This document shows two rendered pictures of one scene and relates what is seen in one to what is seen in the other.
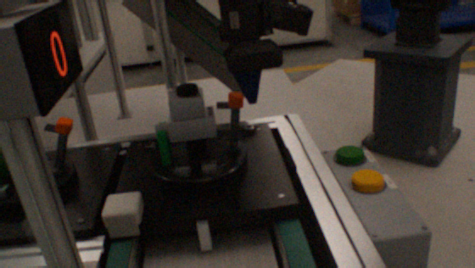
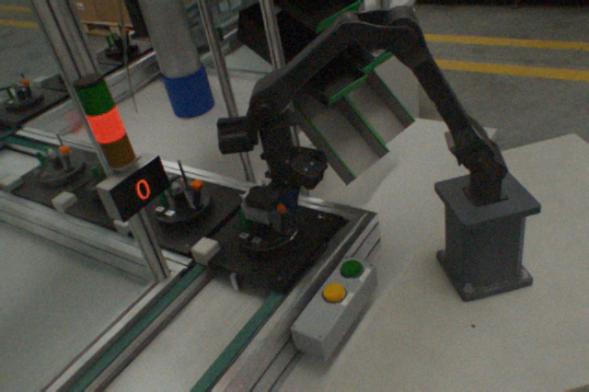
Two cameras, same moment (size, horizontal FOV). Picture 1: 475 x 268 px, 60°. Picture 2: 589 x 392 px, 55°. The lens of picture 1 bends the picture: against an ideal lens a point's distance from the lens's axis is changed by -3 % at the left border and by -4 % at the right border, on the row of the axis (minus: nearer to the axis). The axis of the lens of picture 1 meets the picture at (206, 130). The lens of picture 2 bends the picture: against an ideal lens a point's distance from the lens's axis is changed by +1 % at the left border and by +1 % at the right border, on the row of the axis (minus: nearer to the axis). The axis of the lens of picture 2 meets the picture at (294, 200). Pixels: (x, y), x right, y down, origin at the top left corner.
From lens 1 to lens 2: 0.79 m
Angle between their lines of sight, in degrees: 35
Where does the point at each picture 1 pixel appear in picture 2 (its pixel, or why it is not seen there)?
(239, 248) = (254, 296)
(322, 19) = not seen: outside the picture
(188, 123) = (252, 212)
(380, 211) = (316, 315)
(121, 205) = (202, 247)
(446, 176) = (460, 314)
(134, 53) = not seen: outside the picture
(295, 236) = (270, 305)
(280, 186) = (287, 270)
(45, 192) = (143, 239)
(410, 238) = (310, 338)
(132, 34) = not seen: outside the picture
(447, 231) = (398, 351)
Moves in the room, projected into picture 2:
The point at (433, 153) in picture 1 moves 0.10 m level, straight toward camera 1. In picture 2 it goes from (467, 290) to (425, 311)
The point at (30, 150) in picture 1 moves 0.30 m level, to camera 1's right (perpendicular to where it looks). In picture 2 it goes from (135, 222) to (261, 260)
